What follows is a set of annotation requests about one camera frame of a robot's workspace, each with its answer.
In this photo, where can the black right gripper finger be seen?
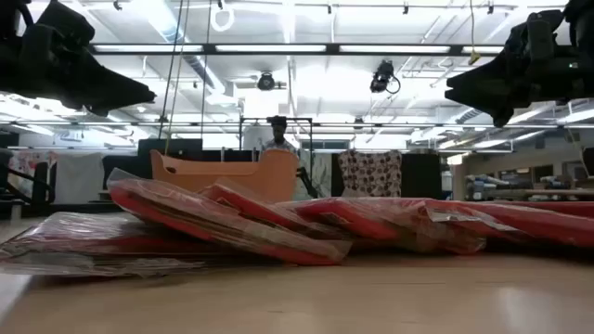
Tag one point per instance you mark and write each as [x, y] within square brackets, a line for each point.
[499, 109]
[501, 76]

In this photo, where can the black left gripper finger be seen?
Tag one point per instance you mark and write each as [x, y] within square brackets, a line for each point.
[102, 81]
[99, 110]

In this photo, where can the red butter popcorn bag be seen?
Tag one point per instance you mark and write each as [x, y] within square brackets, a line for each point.
[371, 222]
[533, 227]
[209, 222]
[93, 241]
[260, 206]

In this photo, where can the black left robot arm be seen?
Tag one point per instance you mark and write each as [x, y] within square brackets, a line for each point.
[8, 11]

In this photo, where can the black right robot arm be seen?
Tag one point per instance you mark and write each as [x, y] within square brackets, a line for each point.
[580, 18]

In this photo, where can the white LED light bar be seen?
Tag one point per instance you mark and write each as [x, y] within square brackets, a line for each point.
[271, 48]
[394, 48]
[482, 49]
[148, 48]

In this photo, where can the yellow hanging tag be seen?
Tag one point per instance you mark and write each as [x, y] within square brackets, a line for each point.
[473, 58]

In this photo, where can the plain white cloth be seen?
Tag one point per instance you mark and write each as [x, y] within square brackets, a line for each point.
[79, 178]

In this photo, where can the black partition panel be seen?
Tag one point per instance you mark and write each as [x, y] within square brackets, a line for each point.
[421, 176]
[169, 147]

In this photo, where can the wooden workbench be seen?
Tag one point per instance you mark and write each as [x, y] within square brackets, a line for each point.
[524, 191]

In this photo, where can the black chair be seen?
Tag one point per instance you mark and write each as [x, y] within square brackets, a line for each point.
[39, 183]

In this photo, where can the patterned white cloth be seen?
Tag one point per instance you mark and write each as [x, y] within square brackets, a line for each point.
[370, 172]

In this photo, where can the black round ceiling fixture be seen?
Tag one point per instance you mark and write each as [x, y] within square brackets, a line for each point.
[266, 82]

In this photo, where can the person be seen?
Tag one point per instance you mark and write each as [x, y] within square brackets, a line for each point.
[278, 135]

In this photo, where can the orange plastic basket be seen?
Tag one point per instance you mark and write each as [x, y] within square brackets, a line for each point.
[274, 176]

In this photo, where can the black slanted rod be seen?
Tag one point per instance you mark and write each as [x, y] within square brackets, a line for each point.
[307, 182]

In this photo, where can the black aluminium rig frame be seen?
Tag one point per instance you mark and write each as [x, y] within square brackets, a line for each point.
[209, 48]

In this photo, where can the black overhead camera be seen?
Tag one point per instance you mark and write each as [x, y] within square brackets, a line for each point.
[383, 76]

